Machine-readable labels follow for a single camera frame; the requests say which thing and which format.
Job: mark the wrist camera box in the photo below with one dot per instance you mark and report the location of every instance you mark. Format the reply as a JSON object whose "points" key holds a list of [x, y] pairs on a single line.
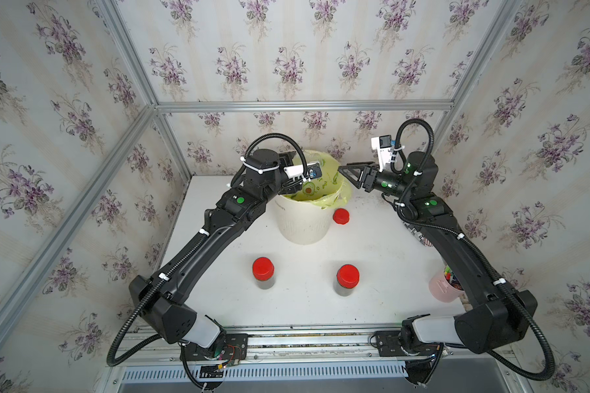
{"points": [[387, 151], [312, 171]]}

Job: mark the white trash bin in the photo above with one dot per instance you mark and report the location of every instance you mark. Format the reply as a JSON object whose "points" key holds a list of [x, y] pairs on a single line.
{"points": [[305, 222]]}

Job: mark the pink plastic cup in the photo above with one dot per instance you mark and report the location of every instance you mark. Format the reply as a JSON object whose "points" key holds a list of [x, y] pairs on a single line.
{"points": [[442, 289]]}

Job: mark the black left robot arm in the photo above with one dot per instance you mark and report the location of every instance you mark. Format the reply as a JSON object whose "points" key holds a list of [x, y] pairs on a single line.
{"points": [[274, 164]]}

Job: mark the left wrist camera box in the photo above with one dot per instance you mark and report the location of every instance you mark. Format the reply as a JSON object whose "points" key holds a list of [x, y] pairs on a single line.
{"points": [[312, 171]]}

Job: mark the red jar lid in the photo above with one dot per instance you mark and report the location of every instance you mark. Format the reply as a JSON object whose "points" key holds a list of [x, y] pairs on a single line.
{"points": [[341, 216]]}

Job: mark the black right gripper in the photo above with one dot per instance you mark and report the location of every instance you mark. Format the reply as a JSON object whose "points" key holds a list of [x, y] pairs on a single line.
{"points": [[370, 175]]}

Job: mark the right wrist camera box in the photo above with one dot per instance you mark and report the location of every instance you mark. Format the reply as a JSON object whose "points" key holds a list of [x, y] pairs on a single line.
{"points": [[387, 151]]}

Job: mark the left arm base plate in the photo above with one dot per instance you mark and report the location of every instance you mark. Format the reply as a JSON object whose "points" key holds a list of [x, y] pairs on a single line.
{"points": [[229, 349]]}

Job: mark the aluminium rail frame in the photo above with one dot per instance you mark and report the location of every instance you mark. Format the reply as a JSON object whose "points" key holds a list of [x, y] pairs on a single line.
{"points": [[269, 344]]}

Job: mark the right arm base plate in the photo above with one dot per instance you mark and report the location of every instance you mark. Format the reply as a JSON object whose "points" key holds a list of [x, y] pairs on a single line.
{"points": [[398, 343]]}

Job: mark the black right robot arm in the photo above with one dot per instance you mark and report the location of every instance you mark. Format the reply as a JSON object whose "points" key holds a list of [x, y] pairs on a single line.
{"points": [[499, 314]]}

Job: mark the red-lid tea jar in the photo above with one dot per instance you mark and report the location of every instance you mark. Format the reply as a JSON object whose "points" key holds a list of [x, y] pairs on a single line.
{"points": [[346, 280], [263, 271]]}

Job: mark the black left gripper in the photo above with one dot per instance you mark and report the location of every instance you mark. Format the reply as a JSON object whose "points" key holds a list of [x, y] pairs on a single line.
{"points": [[288, 188]]}

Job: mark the flag patterned can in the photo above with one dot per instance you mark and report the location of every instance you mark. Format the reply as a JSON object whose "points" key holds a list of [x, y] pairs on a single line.
{"points": [[418, 235]]}

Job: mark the coloured markers bundle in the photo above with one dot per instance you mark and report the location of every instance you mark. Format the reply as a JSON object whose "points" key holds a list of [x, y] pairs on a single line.
{"points": [[452, 279]]}

